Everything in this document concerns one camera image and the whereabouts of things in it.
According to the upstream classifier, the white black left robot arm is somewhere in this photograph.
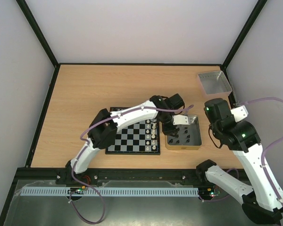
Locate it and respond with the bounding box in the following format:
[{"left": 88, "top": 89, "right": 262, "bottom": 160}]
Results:
[{"left": 67, "top": 94, "right": 189, "bottom": 174}]

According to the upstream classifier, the black frame post left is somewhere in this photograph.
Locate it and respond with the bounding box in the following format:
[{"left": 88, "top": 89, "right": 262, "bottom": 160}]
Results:
[{"left": 16, "top": 0, "right": 60, "bottom": 69}]

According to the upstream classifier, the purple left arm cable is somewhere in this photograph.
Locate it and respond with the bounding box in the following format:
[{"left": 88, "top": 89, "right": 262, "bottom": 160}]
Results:
[{"left": 70, "top": 105, "right": 194, "bottom": 224}]

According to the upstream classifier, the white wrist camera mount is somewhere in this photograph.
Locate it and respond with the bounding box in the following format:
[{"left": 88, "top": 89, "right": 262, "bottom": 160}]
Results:
[
  {"left": 231, "top": 105, "right": 249, "bottom": 122},
  {"left": 173, "top": 115, "right": 190, "bottom": 125}
]

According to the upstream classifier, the gold metal tin tray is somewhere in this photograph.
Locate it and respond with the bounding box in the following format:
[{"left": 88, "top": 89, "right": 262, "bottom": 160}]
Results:
[{"left": 165, "top": 115, "right": 202, "bottom": 150}]

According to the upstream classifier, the black white chess board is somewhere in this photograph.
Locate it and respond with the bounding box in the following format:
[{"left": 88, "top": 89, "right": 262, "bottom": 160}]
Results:
[{"left": 105, "top": 119, "right": 160, "bottom": 155}]

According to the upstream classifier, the white slotted cable duct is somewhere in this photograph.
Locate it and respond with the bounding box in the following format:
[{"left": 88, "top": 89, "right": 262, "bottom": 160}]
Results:
[{"left": 20, "top": 187, "right": 199, "bottom": 197}]

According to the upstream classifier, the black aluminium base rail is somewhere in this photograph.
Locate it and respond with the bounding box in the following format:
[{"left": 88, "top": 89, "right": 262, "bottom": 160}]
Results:
[{"left": 13, "top": 167, "right": 212, "bottom": 186}]

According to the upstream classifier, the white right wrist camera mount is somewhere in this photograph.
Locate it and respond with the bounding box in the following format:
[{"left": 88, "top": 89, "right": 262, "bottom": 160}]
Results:
[{"left": 231, "top": 105, "right": 249, "bottom": 122}]

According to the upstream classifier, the white chess piece row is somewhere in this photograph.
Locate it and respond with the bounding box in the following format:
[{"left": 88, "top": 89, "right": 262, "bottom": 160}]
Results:
[{"left": 145, "top": 120, "right": 158, "bottom": 152}]

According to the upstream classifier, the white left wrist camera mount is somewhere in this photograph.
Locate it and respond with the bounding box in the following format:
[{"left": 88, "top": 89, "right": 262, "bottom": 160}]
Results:
[{"left": 173, "top": 115, "right": 190, "bottom": 125}]

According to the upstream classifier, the black frame post right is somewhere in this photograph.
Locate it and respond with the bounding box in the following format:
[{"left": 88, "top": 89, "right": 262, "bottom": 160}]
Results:
[{"left": 222, "top": 0, "right": 268, "bottom": 69}]

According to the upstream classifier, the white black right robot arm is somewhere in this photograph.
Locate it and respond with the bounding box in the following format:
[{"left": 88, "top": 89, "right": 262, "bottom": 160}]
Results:
[{"left": 196, "top": 98, "right": 283, "bottom": 225}]

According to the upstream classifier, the black frame post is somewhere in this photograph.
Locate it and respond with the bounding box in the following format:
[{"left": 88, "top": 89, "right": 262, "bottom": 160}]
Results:
[
  {"left": 16, "top": 0, "right": 60, "bottom": 69},
  {"left": 222, "top": 0, "right": 268, "bottom": 69}
]

